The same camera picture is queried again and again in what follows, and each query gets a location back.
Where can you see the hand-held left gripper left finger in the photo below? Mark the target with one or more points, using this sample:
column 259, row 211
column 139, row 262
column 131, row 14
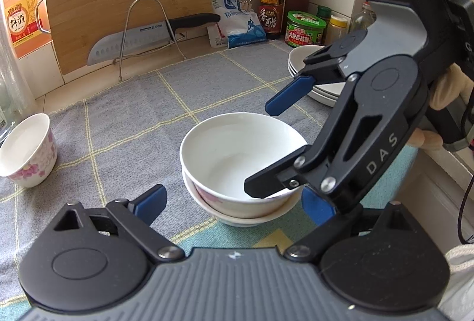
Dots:
column 152, row 204

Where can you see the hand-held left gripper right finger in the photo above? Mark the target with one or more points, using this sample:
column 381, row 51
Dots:
column 314, row 208

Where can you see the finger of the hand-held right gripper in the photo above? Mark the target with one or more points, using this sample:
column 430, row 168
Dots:
column 370, row 158
column 287, row 98

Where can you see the white bowl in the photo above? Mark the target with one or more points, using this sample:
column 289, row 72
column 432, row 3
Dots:
column 229, row 158
column 237, row 223

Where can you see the person's right hand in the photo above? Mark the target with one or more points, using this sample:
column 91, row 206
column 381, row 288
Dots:
column 450, row 87

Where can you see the small clear glass bottle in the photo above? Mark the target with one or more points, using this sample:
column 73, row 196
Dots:
column 363, row 19

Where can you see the yellow-lidded jar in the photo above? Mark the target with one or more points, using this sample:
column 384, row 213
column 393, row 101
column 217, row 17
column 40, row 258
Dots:
column 337, row 28

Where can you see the green-lidded sauce jar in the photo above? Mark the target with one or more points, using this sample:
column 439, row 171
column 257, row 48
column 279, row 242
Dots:
column 305, row 30

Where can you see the grey and green checked cloth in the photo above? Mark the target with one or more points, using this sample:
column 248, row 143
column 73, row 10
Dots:
column 122, row 135

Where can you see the white and blue salt bag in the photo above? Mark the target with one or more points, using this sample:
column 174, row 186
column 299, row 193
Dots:
column 240, row 24

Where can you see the binder clip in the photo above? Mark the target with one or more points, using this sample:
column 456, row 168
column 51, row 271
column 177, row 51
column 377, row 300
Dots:
column 246, row 4

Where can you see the pink floral white cup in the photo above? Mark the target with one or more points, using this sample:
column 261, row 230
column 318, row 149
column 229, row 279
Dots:
column 26, row 147

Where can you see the person's white jacket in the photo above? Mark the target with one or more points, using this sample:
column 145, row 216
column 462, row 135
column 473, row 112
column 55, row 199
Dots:
column 459, row 269

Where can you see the orange cooking wine bottle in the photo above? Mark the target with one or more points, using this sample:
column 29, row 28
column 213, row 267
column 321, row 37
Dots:
column 22, row 9

